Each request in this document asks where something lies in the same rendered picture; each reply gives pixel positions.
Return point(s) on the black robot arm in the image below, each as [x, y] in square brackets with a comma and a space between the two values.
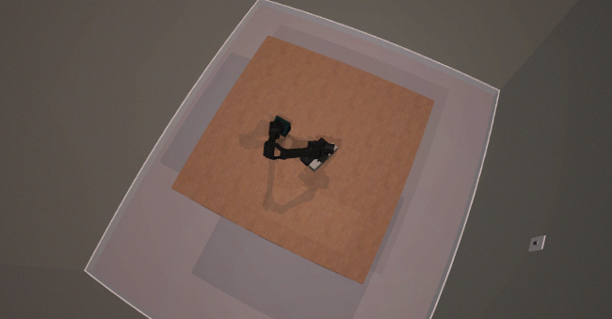
[315, 149]

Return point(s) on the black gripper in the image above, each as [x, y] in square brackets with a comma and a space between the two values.
[306, 160]

